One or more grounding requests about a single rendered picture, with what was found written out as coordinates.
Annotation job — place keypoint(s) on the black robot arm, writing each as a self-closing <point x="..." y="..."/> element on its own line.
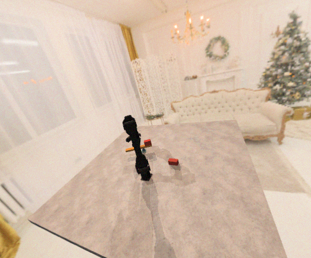
<point x="141" y="165"/>

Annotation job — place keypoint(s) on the red rectangular block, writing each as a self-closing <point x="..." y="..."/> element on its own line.
<point x="173" y="162"/>

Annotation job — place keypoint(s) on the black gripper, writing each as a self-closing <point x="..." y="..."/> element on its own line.
<point x="138" y="137"/>

